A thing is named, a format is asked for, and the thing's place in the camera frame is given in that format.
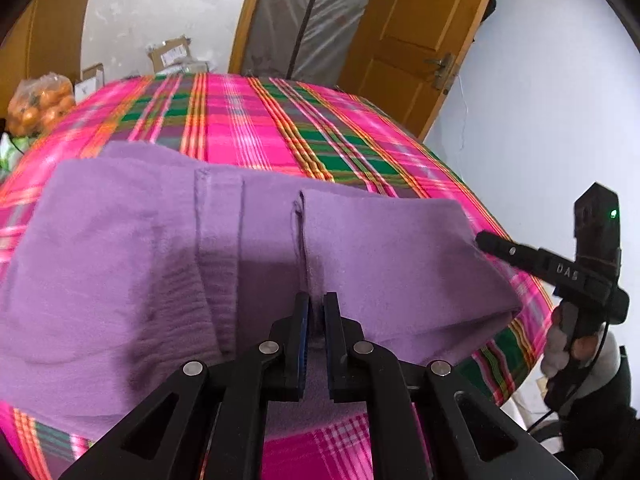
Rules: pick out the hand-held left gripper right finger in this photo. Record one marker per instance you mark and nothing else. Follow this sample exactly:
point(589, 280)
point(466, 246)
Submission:
point(331, 350)

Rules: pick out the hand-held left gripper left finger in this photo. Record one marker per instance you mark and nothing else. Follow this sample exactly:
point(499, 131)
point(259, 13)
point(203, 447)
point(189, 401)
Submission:
point(301, 350)

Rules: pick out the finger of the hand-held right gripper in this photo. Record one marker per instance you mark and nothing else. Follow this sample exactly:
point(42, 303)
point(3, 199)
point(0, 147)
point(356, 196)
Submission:
point(510, 250)

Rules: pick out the purple fleece garment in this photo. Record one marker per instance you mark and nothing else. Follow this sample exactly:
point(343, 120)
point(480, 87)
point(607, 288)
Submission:
point(150, 270)

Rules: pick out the person's right hand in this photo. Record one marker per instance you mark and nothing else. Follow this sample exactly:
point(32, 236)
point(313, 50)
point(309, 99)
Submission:
point(555, 345)

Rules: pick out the person's black clothing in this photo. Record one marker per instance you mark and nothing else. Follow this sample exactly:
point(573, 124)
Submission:
point(610, 440)

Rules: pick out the pink plaid blanket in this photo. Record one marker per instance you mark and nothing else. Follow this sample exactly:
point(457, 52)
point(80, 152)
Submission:
point(250, 115)

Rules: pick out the wooden door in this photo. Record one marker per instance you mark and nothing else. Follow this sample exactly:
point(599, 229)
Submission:
point(415, 25)

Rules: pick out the clear plastic door curtain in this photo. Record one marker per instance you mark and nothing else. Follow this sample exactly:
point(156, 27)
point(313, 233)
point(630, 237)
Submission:
point(310, 15)

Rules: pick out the labelled cardboard box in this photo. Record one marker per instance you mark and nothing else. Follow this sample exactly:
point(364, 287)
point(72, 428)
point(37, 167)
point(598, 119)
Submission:
point(170, 55)

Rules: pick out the small white box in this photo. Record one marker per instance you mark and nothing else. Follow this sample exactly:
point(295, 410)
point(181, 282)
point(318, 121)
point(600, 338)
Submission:
point(90, 82)

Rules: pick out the green white packet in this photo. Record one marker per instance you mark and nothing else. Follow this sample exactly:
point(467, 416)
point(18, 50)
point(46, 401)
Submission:
point(7, 155)

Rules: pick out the bag of oranges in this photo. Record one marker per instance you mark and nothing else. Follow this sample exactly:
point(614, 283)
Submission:
point(40, 107)

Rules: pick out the wooden wardrobe panel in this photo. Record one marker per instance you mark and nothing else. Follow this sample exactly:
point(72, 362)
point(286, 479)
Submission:
point(45, 15)

